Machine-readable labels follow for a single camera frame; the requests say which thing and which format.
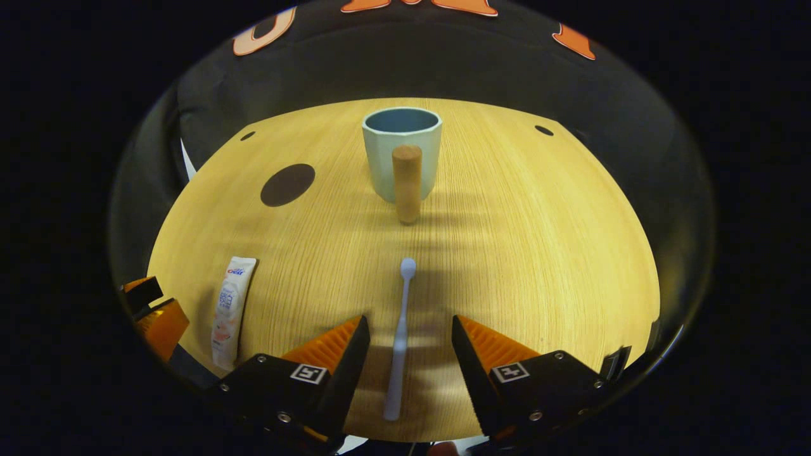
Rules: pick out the dark round coaster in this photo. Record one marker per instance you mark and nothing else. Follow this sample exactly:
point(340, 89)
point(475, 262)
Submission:
point(287, 185)

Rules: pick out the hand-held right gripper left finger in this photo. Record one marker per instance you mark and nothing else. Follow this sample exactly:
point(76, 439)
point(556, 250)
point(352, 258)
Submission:
point(345, 380)

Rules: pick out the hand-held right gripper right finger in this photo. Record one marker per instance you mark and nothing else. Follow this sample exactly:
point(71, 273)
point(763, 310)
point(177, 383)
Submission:
point(475, 380)

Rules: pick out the white toothpaste tube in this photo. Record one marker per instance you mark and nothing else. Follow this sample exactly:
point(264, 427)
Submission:
point(231, 310)

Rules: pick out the black backdrop cloth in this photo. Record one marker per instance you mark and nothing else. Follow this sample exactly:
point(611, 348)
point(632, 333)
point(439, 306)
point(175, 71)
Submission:
point(443, 63)

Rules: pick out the white toothbrush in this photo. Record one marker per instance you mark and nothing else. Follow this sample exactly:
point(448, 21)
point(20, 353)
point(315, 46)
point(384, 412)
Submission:
point(399, 342)

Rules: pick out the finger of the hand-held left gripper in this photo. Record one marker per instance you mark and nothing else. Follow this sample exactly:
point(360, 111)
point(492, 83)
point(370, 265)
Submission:
point(142, 294)
point(163, 329)

